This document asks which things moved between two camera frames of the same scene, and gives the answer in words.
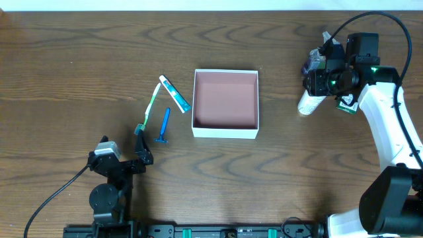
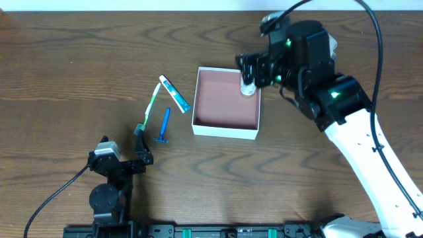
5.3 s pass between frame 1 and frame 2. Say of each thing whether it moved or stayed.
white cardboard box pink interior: stayed
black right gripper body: moved
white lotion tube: moved
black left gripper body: stayed
